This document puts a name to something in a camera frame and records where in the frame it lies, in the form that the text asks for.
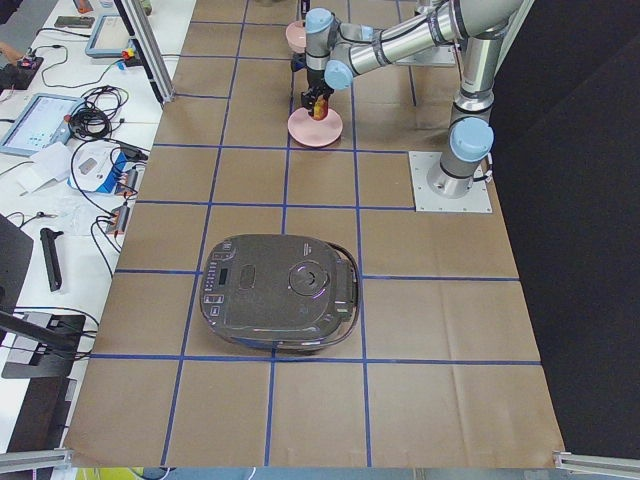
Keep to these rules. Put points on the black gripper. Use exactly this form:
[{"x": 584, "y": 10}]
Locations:
[{"x": 314, "y": 80}]

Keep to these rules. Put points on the red yellow apple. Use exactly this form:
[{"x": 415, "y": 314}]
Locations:
[{"x": 317, "y": 113}]

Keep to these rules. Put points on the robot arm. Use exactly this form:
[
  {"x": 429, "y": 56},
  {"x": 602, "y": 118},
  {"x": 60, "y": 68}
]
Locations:
[{"x": 333, "y": 53}]

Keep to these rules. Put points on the pink plate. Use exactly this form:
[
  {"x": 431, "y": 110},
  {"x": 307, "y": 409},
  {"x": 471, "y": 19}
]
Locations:
[{"x": 314, "y": 133}]

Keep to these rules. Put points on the pink bowl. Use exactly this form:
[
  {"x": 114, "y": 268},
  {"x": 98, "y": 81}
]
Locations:
[{"x": 296, "y": 36}]

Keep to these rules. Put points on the dark grey rice cooker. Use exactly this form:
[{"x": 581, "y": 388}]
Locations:
[{"x": 283, "y": 292}]

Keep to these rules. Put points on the teach pendant tablet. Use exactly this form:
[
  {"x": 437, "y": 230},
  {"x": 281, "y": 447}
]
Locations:
[
  {"x": 42, "y": 123},
  {"x": 109, "y": 38}
]

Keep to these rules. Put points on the blue white box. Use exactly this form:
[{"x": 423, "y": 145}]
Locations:
[{"x": 96, "y": 169}]

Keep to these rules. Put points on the black smartphone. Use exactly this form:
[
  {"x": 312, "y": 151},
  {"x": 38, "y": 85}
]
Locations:
[{"x": 74, "y": 22}]

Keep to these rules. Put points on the black bar tool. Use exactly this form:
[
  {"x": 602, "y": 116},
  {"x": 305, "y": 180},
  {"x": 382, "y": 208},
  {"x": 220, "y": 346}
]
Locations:
[{"x": 54, "y": 275}]

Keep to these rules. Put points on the black monitor stand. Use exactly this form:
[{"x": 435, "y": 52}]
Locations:
[{"x": 46, "y": 345}]

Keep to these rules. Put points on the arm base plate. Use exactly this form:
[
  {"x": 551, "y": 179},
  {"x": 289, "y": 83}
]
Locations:
[
  {"x": 426, "y": 200},
  {"x": 437, "y": 56}
]

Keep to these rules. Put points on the aluminium frame post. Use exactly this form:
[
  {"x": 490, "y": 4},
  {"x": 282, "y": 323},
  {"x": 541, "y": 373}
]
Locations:
[{"x": 141, "y": 34}]

